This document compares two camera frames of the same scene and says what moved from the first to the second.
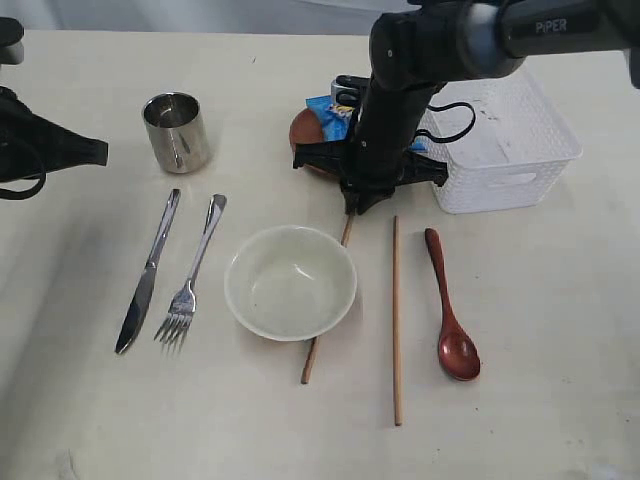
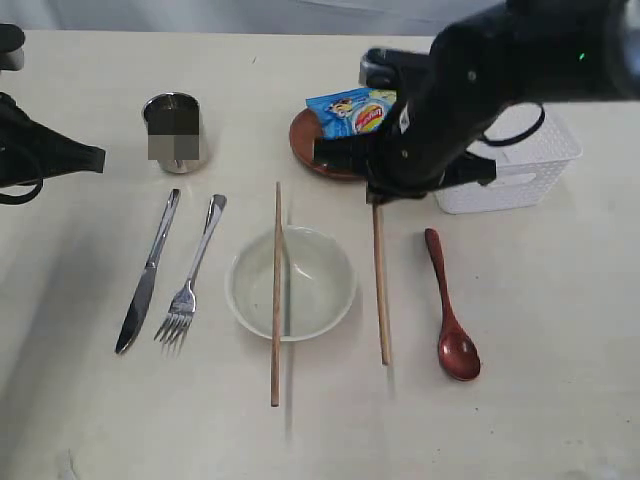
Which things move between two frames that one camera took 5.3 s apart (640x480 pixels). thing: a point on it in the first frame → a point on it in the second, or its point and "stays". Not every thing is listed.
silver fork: [184, 302] stays
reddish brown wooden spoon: [458, 351] stays
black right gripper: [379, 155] → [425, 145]
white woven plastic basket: [505, 143] stays
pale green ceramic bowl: [290, 283] stays
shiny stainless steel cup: [179, 131] stays
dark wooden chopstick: [315, 341] → [276, 320]
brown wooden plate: [307, 127] stays
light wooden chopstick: [397, 328] → [381, 289]
